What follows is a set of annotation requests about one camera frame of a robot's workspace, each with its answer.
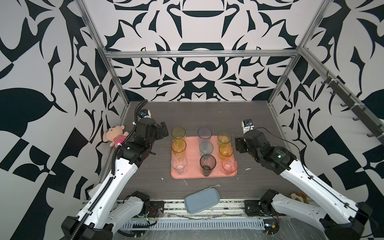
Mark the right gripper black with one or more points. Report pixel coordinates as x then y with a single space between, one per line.
239 143

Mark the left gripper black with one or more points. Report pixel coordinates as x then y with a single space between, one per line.
158 133

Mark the tall green glass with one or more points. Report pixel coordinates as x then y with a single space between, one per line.
178 133

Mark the tall amber glass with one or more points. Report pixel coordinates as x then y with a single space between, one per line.
179 147

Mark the clear stemmed glass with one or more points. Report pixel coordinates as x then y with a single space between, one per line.
179 163

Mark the small pink glass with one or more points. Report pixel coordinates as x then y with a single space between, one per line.
229 166

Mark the small yellow glass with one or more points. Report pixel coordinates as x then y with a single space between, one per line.
225 151

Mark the tall blue glass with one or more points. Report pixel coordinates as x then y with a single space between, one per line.
204 134

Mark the small green glass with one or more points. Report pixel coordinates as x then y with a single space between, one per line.
223 138

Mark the teal frosted cup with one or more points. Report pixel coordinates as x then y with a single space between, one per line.
206 148

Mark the pink plastic tray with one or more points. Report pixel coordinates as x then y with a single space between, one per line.
193 169

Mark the tall dark grey glass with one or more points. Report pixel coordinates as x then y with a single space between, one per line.
207 163

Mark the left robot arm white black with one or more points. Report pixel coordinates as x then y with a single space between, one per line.
97 220

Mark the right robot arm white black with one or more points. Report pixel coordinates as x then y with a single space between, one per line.
337 216

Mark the pink plush doll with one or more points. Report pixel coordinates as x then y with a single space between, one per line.
115 136

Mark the orange white plush toy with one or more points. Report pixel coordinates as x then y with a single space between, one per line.
299 197

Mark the small green circuit board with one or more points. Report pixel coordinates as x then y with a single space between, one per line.
271 227

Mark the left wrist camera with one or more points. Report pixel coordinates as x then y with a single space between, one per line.
144 113

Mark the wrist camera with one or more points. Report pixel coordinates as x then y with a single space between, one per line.
144 113
247 125

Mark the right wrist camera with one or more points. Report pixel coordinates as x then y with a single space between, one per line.
247 125

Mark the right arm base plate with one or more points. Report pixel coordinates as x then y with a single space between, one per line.
255 208

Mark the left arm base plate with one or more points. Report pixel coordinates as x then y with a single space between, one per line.
153 209

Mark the white cable duct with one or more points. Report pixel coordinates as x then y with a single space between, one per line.
201 224

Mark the wall hook rail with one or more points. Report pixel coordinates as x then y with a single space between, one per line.
350 102

